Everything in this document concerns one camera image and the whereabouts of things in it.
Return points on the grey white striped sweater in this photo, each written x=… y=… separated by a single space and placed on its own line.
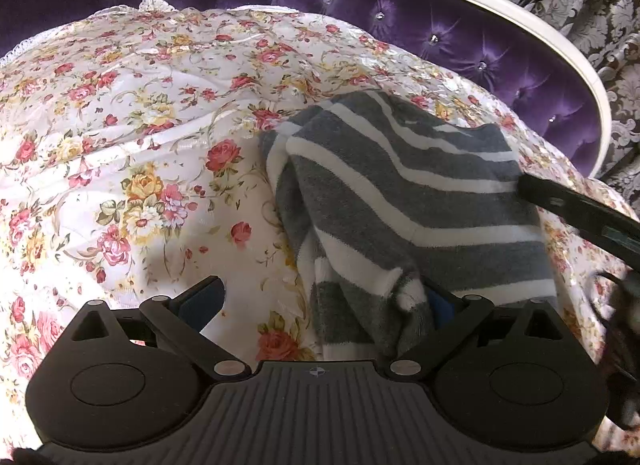
x=400 y=205

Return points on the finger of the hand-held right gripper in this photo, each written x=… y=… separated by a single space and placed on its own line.
x=575 y=210

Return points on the floral bedspread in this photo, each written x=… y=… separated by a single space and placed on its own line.
x=125 y=155

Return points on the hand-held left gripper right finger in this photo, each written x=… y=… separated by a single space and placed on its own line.
x=441 y=309

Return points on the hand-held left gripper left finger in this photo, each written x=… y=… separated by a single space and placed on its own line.
x=200 y=302

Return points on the purple tufted headboard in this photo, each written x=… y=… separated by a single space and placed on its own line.
x=350 y=0

